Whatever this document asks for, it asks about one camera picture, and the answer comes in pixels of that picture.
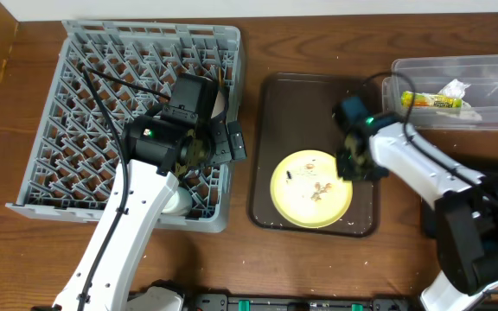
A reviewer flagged pink bowl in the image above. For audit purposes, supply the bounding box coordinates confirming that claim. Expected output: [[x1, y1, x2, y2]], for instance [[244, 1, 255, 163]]
[[198, 77, 229, 122]]

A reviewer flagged yellow plate with crumbs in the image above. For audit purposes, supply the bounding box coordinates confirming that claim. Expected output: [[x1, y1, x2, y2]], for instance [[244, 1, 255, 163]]
[[270, 149, 353, 229]]

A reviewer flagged cream white cup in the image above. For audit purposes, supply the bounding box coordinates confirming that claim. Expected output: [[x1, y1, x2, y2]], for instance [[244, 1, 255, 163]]
[[162, 187, 192, 216]]

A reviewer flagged green snack bar wrapper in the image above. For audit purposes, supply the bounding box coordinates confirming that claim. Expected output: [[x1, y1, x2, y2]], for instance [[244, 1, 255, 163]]
[[400, 91, 463, 109]]

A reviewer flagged white tissue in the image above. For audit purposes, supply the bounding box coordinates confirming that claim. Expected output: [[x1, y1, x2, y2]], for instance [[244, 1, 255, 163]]
[[437, 79, 482, 122]]

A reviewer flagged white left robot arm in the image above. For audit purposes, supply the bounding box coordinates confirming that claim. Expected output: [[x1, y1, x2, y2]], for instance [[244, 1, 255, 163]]
[[51, 68, 246, 310]]

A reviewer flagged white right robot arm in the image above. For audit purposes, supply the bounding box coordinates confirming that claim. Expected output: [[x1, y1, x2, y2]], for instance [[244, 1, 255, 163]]
[[332, 96, 498, 310]]

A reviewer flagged grey dishwasher rack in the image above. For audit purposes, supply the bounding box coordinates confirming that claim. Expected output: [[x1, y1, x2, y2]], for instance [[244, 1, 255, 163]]
[[10, 20, 245, 223]]

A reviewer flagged clear plastic waste bin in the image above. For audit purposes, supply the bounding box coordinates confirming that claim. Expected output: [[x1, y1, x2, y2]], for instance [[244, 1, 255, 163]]
[[382, 54, 498, 130]]

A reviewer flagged black waste bin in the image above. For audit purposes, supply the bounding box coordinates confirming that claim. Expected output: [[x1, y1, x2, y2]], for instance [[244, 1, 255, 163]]
[[420, 165, 498, 238]]

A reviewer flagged dark brown serving tray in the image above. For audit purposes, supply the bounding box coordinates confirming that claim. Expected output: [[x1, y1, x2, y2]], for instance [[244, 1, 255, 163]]
[[247, 73, 380, 238]]

